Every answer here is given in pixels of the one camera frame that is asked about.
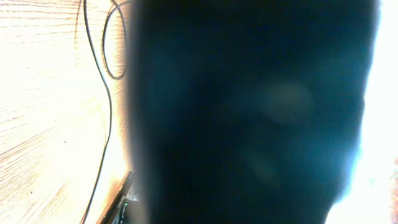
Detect blue Galaxy smartphone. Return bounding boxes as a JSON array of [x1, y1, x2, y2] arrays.
[[129, 0, 379, 223]]

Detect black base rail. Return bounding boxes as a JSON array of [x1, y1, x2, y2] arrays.
[[96, 171, 138, 224]]

